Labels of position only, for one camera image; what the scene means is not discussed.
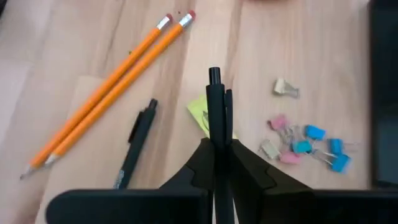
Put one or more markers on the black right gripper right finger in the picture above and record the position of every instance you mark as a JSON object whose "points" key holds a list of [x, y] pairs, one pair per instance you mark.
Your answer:
{"points": [[248, 180]]}

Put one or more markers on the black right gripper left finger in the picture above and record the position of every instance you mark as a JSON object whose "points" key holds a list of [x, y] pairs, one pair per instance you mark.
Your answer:
{"points": [[199, 174]]}

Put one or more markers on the silver binder clip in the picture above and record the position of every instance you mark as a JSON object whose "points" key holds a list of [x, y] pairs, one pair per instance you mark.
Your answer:
{"points": [[270, 149], [281, 86]]}

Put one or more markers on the yellow highlighter marker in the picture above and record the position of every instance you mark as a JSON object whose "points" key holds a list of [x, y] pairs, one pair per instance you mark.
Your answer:
{"points": [[197, 112]]}

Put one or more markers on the black click pen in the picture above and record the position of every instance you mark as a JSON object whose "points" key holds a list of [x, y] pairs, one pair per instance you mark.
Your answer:
{"points": [[216, 109], [138, 137]]}

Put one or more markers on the orange pencil with eraser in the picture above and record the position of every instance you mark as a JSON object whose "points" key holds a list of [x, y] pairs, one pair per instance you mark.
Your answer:
{"points": [[124, 84], [102, 89]]}

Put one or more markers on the pink binder clip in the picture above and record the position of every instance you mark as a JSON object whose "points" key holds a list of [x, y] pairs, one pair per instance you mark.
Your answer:
{"points": [[290, 158], [279, 122]]}

